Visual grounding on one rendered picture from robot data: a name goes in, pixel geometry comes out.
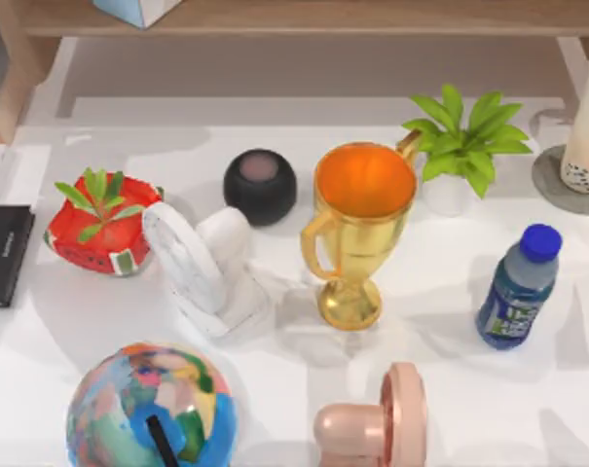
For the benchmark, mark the black round speaker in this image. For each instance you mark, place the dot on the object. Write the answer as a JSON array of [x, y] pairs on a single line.
[[260, 187]]

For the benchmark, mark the gold trophy cup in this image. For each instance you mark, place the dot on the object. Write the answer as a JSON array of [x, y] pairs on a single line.
[[357, 233]]

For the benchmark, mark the white desk fan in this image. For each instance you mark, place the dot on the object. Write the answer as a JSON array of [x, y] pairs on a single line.
[[204, 270]]

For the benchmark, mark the white potted green plant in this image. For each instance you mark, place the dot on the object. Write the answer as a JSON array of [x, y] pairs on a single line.
[[462, 146]]

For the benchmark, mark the red plant pot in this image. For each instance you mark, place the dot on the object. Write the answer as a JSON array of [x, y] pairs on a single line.
[[99, 228]]

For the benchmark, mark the pink desk fan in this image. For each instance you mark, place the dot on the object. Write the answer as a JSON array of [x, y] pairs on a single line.
[[377, 423]]

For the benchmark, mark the wooden shelf unit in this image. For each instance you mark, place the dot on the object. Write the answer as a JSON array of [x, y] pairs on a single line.
[[274, 22]]

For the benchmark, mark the colourful globe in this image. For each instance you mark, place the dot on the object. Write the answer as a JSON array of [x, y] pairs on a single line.
[[148, 408]]

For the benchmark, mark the blue bottle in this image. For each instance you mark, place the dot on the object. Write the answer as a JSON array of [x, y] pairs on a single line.
[[518, 292]]

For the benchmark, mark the grey round coaster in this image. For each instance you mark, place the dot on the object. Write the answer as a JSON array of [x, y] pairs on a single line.
[[547, 180]]

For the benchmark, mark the light blue box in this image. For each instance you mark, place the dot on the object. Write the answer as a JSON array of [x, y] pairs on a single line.
[[138, 10]]

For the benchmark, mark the cream speckled cup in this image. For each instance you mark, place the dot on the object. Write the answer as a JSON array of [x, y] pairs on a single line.
[[588, 131]]

